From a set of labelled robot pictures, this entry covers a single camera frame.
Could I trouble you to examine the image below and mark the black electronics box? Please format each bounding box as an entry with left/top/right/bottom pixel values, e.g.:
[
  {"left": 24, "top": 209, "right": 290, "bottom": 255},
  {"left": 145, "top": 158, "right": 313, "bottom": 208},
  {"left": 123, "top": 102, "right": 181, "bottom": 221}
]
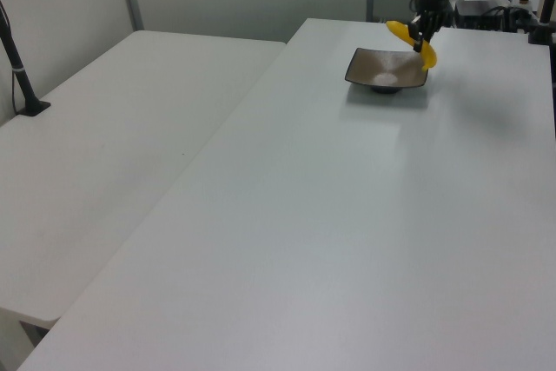
[{"left": 453, "top": 0, "right": 510, "bottom": 32}]

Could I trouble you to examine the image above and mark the black camera pole with cable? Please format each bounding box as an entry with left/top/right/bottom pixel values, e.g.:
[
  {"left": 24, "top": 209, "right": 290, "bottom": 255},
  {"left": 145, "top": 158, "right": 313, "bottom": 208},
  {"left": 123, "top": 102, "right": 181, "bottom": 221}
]
[{"left": 0, "top": 0, "right": 52, "bottom": 117}]

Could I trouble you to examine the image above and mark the yellow banana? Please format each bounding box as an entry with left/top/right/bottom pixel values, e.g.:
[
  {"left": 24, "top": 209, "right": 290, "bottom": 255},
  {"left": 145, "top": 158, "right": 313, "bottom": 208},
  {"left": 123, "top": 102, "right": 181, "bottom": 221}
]
[{"left": 385, "top": 19, "right": 440, "bottom": 74}]

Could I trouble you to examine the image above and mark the brown square ceramic plate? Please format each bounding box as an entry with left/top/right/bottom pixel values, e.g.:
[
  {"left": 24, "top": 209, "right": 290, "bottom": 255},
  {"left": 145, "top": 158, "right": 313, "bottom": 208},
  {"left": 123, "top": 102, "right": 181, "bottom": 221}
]
[{"left": 344, "top": 47, "right": 432, "bottom": 95}]

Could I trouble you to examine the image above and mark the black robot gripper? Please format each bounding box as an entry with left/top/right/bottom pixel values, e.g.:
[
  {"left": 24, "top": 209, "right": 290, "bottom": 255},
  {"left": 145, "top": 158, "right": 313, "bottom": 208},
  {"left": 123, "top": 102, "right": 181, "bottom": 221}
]
[{"left": 409, "top": 0, "right": 453, "bottom": 54}]

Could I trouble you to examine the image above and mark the black clamped camera pole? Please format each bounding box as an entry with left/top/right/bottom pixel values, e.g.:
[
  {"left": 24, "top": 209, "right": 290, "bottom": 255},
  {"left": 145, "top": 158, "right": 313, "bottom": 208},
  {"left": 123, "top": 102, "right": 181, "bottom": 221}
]
[{"left": 526, "top": 0, "right": 556, "bottom": 47}]

